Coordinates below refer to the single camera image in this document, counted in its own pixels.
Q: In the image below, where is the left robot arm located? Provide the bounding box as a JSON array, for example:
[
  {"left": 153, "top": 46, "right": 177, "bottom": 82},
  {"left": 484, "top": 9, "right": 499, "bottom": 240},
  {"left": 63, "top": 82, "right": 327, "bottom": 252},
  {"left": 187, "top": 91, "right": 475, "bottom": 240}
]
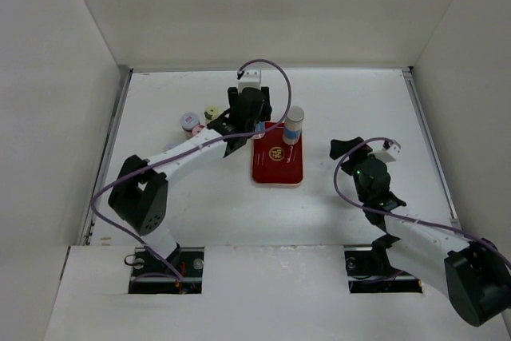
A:
[{"left": 108, "top": 86, "right": 271, "bottom": 276}]

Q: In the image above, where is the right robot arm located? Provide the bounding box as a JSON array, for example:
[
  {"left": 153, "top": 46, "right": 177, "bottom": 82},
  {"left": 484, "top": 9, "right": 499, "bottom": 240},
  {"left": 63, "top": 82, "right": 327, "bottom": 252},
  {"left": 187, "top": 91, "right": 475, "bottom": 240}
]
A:
[{"left": 329, "top": 137, "right": 510, "bottom": 327}]

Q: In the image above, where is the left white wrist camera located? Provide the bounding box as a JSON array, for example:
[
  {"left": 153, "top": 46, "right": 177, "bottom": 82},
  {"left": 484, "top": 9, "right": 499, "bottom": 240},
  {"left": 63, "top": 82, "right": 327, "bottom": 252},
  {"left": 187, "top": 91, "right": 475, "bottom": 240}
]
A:
[{"left": 236, "top": 69, "right": 261, "bottom": 93}]

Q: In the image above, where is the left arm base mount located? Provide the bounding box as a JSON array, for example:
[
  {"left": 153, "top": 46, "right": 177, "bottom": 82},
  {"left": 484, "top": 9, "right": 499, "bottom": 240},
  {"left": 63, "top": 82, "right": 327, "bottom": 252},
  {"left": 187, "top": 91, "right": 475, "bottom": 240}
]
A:
[{"left": 124, "top": 248, "right": 205, "bottom": 295}]

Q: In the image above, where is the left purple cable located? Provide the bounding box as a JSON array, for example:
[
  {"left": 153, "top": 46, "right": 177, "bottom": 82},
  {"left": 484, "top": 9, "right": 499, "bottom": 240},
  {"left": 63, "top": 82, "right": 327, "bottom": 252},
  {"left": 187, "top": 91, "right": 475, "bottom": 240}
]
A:
[{"left": 90, "top": 59, "right": 293, "bottom": 283}]

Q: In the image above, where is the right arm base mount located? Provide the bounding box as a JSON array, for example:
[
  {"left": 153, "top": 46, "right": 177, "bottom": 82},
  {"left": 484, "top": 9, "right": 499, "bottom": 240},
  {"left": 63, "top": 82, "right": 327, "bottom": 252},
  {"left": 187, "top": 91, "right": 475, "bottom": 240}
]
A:
[{"left": 344, "top": 235, "right": 422, "bottom": 294}]

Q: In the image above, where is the pink cap bottle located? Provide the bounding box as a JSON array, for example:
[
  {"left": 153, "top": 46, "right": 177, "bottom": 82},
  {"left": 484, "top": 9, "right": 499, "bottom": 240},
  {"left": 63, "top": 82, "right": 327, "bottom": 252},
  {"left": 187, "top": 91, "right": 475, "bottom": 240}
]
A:
[{"left": 192, "top": 125, "right": 206, "bottom": 137}]

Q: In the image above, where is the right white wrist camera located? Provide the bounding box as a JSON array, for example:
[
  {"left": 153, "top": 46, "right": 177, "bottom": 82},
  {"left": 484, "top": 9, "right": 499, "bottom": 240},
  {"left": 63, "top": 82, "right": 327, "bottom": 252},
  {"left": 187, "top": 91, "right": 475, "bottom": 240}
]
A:
[{"left": 373, "top": 141, "right": 402, "bottom": 164}]

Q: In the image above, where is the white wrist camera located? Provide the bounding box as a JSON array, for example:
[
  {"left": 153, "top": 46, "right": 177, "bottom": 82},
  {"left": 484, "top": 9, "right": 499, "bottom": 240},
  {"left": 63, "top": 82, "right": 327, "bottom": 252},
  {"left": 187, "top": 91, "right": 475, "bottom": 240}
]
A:
[
  {"left": 373, "top": 141, "right": 402, "bottom": 164},
  {"left": 236, "top": 69, "right": 261, "bottom": 93}
]

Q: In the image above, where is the purple cable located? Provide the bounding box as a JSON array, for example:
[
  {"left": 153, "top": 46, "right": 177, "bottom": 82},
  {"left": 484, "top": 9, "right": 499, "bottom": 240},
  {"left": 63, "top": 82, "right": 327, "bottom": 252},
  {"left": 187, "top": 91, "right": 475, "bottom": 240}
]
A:
[
  {"left": 90, "top": 59, "right": 293, "bottom": 283},
  {"left": 334, "top": 137, "right": 511, "bottom": 270}
]

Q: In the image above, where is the tall jar blue label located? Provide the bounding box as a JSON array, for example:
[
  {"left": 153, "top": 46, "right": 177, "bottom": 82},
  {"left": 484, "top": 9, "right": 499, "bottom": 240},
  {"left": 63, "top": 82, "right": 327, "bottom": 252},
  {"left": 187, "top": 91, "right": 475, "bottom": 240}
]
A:
[
  {"left": 252, "top": 121, "right": 266, "bottom": 140},
  {"left": 283, "top": 105, "right": 304, "bottom": 145}
]

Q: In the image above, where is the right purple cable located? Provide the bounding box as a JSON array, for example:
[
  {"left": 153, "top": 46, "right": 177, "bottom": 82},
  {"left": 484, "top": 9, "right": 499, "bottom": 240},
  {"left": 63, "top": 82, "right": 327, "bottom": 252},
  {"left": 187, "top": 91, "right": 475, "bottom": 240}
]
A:
[{"left": 334, "top": 137, "right": 511, "bottom": 270}]

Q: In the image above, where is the yellow cap bottle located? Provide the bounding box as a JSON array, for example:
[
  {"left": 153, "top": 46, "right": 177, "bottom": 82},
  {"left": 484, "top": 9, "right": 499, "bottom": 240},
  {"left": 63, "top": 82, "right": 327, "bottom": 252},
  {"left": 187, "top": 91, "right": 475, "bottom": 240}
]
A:
[{"left": 204, "top": 105, "right": 220, "bottom": 125}]

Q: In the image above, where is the red lacquer tray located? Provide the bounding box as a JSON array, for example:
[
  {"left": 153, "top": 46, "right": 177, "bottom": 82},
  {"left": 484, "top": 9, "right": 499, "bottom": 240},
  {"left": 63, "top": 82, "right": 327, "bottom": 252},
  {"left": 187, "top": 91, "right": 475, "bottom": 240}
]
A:
[{"left": 252, "top": 123, "right": 304, "bottom": 187}]

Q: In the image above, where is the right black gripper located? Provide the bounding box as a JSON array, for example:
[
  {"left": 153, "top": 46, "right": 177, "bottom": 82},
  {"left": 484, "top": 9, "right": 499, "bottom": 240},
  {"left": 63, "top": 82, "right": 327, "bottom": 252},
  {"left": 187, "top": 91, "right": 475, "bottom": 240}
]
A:
[{"left": 330, "top": 137, "right": 376, "bottom": 203}]

